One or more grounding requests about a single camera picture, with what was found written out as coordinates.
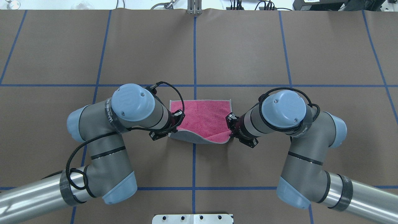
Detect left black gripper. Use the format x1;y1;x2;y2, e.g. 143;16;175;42
149;109;185;141

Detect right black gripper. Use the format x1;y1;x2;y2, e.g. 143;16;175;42
225;113;258;148

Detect pink and grey towel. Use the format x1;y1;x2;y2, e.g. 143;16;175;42
168;100;232;144

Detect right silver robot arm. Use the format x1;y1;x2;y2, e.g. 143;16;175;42
225;87;398;224

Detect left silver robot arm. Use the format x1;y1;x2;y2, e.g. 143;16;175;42
1;81;185;224

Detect white mounting plate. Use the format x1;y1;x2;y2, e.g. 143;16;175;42
152;214;234;224

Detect aluminium frame post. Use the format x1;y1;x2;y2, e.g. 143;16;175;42
187;0;203;15

